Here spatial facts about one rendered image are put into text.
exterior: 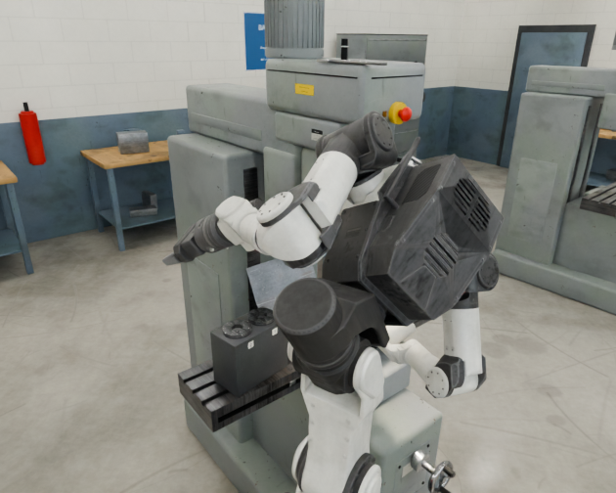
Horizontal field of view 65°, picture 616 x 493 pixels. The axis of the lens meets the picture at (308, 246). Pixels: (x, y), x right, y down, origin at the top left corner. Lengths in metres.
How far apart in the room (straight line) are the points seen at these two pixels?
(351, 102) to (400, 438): 1.08
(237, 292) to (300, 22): 1.04
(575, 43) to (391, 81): 6.92
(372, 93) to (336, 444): 0.88
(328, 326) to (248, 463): 1.64
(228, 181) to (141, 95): 4.00
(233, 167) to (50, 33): 3.87
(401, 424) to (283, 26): 1.37
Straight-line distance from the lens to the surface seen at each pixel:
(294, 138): 1.61
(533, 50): 8.52
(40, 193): 5.62
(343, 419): 1.08
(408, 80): 1.47
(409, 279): 0.95
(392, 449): 1.73
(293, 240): 0.86
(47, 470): 2.91
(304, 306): 0.83
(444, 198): 0.99
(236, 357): 1.49
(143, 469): 2.75
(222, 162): 1.81
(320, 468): 1.19
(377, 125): 1.04
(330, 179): 0.92
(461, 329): 1.26
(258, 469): 2.37
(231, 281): 1.98
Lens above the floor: 1.95
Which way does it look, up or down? 23 degrees down
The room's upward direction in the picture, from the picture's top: 1 degrees clockwise
